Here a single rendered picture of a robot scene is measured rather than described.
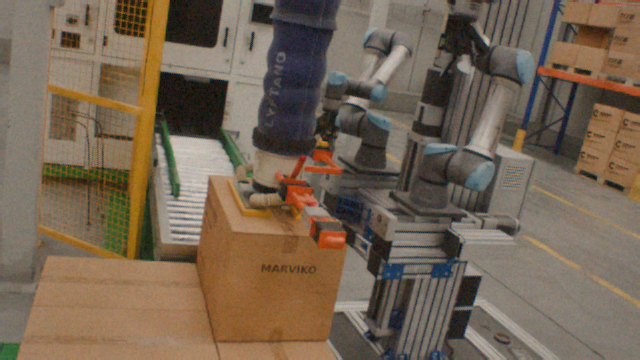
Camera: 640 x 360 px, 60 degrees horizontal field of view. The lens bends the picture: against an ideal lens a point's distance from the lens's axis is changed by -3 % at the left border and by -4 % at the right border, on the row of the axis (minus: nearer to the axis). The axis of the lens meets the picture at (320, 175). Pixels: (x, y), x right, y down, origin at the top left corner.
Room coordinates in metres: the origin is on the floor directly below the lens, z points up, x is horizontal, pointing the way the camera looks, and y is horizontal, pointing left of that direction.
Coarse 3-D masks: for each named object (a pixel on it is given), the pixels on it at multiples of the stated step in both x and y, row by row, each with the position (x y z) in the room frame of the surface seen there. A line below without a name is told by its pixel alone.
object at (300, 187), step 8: (280, 184) 1.81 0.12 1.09; (288, 184) 1.81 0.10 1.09; (296, 184) 1.83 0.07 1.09; (304, 184) 1.85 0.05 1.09; (280, 192) 1.80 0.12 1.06; (288, 192) 1.76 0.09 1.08; (296, 192) 1.77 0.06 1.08; (304, 192) 1.77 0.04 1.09; (312, 192) 1.79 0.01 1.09; (288, 200) 1.76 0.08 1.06
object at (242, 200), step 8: (232, 184) 2.10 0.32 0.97; (232, 192) 2.03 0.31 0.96; (240, 192) 2.01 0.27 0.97; (240, 200) 1.93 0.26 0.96; (248, 200) 1.93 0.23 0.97; (240, 208) 1.87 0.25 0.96; (248, 208) 1.86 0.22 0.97; (256, 208) 1.87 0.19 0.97; (264, 208) 1.89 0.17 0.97; (248, 216) 1.84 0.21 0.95; (256, 216) 1.85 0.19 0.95; (264, 216) 1.86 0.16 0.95
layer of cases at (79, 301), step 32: (64, 256) 2.06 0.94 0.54; (64, 288) 1.82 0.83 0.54; (96, 288) 1.87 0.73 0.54; (128, 288) 1.92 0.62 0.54; (160, 288) 1.97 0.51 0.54; (192, 288) 2.02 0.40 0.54; (32, 320) 1.58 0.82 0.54; (64, 320) 1.62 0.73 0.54; (96, 320) 1.66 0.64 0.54; (128, 320) 1.70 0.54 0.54; (160, 320) 1.74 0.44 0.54; (192, 320) 1.79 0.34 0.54; (32, 352) 1.43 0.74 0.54; (64, 352) 1.46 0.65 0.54; (96, 352) 1.49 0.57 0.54; (128, 352) 1.53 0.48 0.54; (160, 352) 1.56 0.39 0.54; (192, 352) 1.60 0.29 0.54; (224, 352) 1.63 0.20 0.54; (256, 352) 1.67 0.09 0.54; (288, 352) 1.71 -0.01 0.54; (320, 352) 1.74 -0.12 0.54
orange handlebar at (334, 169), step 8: (328, 160) 2.28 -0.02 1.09; (312, 168) 2.12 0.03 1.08; (320, 168) 2.13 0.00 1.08; (328, 168) 2.15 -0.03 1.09; (336, 168) 2.17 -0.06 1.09; (280, 176) 1.91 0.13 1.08; (288, 176) 1.95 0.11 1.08; (296, 200) 1.70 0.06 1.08; (304, 200) 1.69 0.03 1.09; (312, 200) 1.70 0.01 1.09; (296, 208) 1.68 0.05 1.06; (328, 240) 1.43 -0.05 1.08; (336, 240) 1.43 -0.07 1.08; (344, 240) 1.45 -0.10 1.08
